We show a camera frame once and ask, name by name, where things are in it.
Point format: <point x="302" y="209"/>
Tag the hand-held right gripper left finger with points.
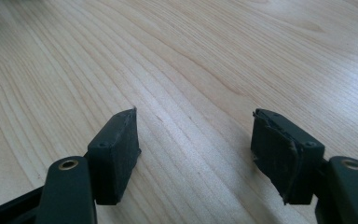
<point x="115" y="161"/>

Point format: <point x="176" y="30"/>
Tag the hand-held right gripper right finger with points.
<point x="282" y="152"/>

